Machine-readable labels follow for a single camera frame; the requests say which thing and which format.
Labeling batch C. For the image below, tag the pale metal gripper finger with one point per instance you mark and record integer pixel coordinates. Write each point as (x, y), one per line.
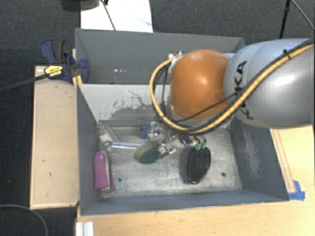
(167, 149)
(156, 130)

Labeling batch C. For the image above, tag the small blue object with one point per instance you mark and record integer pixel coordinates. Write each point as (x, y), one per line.
(144, 131)

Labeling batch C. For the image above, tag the green and yellow sponge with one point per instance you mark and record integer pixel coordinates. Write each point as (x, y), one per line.
(146, 154)

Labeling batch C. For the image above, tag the grey metal bin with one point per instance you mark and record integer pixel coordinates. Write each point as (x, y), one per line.
(152, 176)

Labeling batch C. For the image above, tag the black oval brush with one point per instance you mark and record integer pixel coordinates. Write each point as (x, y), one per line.
(198, 165)

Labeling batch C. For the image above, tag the clear plastic bottle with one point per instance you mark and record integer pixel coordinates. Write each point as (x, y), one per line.
(106, 133)

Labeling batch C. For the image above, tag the pale wood board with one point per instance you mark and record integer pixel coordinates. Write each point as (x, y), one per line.
(54, 136)

